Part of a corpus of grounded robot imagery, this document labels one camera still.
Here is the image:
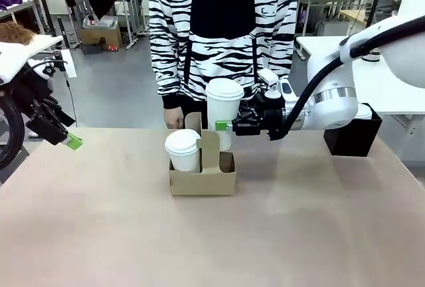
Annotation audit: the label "stack of white lids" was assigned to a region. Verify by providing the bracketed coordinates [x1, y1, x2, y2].
[357, 103, 373, 120]

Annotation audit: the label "large cardboard box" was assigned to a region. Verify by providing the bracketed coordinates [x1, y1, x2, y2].
[79, 24, 123, 52]

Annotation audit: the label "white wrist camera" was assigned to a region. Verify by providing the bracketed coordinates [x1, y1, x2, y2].
[258, 68, 282, 100]

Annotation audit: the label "white work table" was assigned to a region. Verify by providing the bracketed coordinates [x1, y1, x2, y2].
[295, 36, 425, 115]

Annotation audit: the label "person's right hand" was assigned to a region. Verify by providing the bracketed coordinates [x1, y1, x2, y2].
[163, 107, 185, 130]

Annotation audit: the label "person in zebra-striped hoodie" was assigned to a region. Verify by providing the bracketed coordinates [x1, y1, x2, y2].
[148, 0, 301, 110]

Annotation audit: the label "white plastic cup lid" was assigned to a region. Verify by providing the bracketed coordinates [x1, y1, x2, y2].
[205, 78, 246, 100]
[165, 129, 203, 159]

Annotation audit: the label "black open box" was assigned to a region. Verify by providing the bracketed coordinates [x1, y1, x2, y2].
[323, 102, 383, 157]

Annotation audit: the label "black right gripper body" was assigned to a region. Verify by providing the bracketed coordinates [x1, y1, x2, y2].
[261, 92, 287, 136]

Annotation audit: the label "purple cloth items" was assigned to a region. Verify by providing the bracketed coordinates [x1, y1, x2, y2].
[0, 0, 23, 11]

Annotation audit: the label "white side table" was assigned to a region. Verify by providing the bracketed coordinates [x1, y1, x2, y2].
[19, 34, 64, 52]

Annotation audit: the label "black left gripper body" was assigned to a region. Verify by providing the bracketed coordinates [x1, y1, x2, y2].
[19, 97, 76, 128]

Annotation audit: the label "brown fluffy item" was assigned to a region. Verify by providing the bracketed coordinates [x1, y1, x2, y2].
[0, 21, 36, 46]

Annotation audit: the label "white paper cup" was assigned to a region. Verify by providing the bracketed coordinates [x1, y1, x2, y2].
[169, 152, 201, 173]
[207, 96, 240, 151]

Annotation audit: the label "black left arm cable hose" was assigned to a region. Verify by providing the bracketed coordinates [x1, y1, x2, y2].
[0, 90, 26, 170]

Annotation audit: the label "grey plastic bin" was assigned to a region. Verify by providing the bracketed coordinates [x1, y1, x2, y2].
[82, 15, 119, 31]

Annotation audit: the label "black tripod pole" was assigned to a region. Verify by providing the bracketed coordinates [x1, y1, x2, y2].
[33, 0, 57, 37]

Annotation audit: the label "brown cardboard cup carrier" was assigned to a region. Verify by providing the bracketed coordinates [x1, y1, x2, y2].
[168, 112, 237, 197]

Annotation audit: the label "white tape roll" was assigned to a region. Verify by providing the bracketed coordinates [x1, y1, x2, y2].
[361, 48, 383, 63]

